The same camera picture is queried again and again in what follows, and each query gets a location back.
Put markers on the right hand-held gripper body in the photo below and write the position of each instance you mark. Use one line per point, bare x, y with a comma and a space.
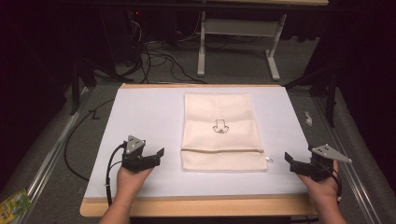
320, 169

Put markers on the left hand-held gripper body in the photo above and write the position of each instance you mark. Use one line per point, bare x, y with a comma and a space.
134, 155

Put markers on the cream cloth zipper bag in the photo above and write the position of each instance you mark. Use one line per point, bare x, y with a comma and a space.
218, 140

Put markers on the person's right hand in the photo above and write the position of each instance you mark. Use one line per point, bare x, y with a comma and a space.
325, 189

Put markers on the person's left hand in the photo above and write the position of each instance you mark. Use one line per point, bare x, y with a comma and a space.
129, 183

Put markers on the white table mat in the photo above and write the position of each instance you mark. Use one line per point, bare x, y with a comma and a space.
149, 118

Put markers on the small clear plastic piece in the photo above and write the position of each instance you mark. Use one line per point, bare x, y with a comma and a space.
308, 118

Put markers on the black metal stand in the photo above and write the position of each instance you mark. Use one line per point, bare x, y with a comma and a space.
330, 93
76, 87

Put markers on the green printed packet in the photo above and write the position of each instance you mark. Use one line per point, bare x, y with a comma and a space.
12, 207

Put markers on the aluminium floor rail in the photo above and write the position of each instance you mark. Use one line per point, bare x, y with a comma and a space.
53, 155
345, 174

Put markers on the white metal desk frame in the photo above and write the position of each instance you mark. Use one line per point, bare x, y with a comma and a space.
239, 27

